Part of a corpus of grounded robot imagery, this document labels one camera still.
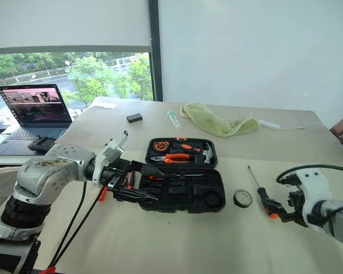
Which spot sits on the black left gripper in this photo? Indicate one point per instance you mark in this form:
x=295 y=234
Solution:
x=120 y=174

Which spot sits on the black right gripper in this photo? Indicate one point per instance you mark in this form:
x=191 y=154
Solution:
x=300 y=209

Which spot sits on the long thin-shaft screwdriver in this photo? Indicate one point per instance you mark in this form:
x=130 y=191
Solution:
x=267 y=199

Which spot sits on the black electrical tape roll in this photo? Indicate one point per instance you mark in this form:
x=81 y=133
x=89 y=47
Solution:
x=247 y=199

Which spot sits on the black plastic tool case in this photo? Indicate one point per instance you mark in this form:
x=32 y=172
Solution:
x=188 y=191

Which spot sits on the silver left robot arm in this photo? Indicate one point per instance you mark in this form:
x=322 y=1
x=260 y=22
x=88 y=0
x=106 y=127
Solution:
x=45 y=174

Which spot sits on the orange tape measure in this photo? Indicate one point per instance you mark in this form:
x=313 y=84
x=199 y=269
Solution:
x=161 y=146

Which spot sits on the small black box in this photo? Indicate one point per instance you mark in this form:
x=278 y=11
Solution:
x=134 y=117

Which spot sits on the clear tube green cap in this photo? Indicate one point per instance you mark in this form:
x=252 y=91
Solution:
x=173 y=120

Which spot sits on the white pen-like object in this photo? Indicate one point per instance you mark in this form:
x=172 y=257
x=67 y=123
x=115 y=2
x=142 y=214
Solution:
x=270 y=124

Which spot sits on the green towel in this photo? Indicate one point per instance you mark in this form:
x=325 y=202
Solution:
x=208 y=120

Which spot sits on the black handheld controller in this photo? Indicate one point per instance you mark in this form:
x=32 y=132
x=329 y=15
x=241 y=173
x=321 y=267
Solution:
x=43 y=143

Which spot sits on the open laptop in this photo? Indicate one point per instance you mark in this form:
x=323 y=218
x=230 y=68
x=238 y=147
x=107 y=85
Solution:
x=31 y=114

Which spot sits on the beige cloth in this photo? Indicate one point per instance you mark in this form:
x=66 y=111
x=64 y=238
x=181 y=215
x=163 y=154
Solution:
x=3 y=185

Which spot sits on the white roller blind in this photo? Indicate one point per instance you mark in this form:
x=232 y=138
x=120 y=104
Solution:
x=68 y=23

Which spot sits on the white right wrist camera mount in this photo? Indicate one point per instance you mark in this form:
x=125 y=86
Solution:
x=314 y=185

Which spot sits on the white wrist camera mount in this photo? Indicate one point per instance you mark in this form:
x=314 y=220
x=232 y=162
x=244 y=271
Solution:
x=314 y=185
x=107 y=155

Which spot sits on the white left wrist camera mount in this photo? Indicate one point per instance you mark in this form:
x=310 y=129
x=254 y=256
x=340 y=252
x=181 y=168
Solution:
x=107 y=155

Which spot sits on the black window frame post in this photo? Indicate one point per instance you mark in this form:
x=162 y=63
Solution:
x=155 y=51

